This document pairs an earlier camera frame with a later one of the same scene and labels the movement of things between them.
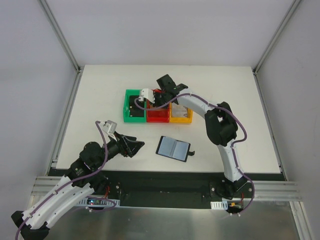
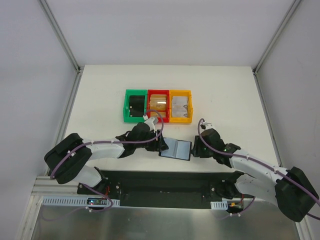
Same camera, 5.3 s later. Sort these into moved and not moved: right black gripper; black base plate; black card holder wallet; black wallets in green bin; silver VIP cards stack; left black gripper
Moved: left black gripper; right black gripper
Not moved: black wallets in green bin; black card holder wallet; black base plate; silver VIP cards stack
